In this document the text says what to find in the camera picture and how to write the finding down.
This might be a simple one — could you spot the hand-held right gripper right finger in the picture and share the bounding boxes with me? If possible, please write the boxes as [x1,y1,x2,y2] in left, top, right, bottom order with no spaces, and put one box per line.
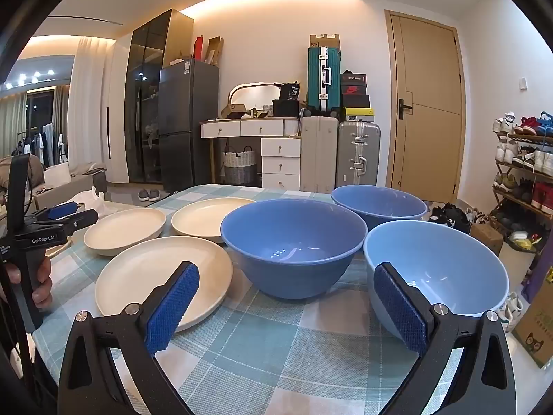
[374,261,517,415]

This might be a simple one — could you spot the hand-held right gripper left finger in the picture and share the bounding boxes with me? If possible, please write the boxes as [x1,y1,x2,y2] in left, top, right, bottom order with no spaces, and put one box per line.
[57,260,201,415]

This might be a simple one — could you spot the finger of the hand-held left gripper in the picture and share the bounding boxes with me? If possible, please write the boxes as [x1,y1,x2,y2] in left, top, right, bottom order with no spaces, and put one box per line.
[39,208,99,243]
[29,202,85,225]

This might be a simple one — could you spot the cream plate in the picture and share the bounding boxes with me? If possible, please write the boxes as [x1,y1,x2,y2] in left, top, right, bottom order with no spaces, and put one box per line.
[171,197,257,245]
[95,236,234,333]
[83,207,167,257]

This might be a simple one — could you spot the light blue bowl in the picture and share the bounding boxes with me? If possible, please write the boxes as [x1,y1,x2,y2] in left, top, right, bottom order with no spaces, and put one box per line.
[363,220,510,340]

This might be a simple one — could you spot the person's left hand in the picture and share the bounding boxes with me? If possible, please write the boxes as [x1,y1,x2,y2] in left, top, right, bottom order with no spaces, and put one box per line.
[0,257,53,305]

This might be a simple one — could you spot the white plastic bag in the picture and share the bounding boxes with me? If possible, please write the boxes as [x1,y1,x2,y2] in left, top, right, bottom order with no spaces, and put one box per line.
[65,186,109,221]

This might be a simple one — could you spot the beige sofa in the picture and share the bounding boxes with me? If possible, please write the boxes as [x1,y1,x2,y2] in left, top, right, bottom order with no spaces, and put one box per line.
[0,156,109,212]

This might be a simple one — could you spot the hanging clothes rack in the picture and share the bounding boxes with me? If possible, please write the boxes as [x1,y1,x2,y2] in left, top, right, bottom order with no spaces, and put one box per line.
[11,123,70,167]

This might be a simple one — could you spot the scattered pile of sneakers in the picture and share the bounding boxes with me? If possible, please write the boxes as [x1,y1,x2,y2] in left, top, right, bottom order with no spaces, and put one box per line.
[429,202,525,321]

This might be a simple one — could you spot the teal checked tablecloth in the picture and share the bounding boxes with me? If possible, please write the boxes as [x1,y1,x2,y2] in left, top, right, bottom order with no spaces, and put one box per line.
[32,184,476,415]

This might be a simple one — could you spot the plain brown cardboard box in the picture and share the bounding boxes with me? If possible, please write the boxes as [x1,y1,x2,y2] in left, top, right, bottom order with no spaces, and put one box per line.
[470,222,504,256]

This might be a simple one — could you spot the dark glass cabinet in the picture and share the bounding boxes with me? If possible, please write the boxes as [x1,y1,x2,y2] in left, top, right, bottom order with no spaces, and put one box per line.
[125,9,194,184]

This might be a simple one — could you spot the printed cardboard box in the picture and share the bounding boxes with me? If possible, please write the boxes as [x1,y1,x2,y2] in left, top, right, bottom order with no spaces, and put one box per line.
[511,268,553,370]

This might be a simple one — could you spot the cream waste bin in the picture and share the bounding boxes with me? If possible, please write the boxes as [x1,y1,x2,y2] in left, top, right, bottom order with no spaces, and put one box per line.
[503,229,541,255]

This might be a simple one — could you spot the grey refrigerator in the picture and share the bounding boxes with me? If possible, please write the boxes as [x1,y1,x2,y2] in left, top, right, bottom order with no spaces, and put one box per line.
[158,57,220,193]

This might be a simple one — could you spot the purple bag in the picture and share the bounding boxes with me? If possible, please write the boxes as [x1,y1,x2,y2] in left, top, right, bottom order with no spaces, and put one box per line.
[521,242,553,303]

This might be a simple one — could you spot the silver suitcase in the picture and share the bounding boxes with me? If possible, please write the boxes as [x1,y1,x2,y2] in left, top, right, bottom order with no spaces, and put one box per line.
[335,120,382,188]

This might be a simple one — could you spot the woven laundry basket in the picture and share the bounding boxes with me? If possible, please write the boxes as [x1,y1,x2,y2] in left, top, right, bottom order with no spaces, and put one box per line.
[222,145,259,185]

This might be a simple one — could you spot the beige suitcase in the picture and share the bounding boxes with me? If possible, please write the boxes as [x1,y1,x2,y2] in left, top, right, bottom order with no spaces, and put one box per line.
[299,114,339,194]

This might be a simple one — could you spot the white dressing table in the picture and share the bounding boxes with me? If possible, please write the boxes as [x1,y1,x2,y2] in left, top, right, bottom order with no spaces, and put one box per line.
[199,117,302,184]

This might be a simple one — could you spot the white drawer unit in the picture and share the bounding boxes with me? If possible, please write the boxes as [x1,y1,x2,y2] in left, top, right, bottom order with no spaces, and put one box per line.
[260,136,302,191]

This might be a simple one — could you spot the wooden door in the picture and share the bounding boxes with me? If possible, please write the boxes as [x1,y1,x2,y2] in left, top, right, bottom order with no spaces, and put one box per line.
[384,9,467,204]

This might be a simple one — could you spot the black yellow shoe box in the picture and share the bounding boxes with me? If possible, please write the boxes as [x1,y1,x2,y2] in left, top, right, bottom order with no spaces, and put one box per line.
[343,107,376,122]

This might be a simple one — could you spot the oval mirror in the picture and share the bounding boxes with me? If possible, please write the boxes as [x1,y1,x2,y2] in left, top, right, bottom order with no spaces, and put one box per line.
[228,82,286,117]

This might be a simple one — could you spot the wooden shoe rack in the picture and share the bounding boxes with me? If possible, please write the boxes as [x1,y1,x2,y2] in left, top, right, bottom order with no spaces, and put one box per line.
[493,112,553,251]

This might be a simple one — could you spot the plain black shoe box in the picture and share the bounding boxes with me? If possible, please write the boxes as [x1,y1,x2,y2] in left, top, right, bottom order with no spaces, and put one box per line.
[341,94,371,110]

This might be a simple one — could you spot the rows of assorted shoes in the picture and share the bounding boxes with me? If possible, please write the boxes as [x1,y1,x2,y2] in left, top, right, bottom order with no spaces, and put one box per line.
[491,111,553,243]

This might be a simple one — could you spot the tall open cardboard box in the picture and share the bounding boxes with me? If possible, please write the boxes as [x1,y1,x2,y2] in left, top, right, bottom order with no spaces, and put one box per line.
[203,36,224,66]

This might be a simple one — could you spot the black storage box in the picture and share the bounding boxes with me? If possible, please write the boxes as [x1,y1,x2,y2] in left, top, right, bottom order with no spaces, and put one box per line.
[272,99,301,117]

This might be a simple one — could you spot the black bag white label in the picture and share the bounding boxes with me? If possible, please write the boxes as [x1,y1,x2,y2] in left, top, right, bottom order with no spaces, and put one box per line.
[279,80,301,101]

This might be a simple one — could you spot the teal suitcase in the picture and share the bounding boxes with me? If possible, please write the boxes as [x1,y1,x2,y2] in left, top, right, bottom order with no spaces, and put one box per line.
[307,45,342,117]

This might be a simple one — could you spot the flat cardboard box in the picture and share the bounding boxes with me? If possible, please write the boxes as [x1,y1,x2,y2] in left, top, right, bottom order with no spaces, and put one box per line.
[308,33,341,49]

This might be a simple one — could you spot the black cable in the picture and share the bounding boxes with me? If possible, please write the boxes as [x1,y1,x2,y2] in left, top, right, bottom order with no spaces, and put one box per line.
[0,264,37,415]

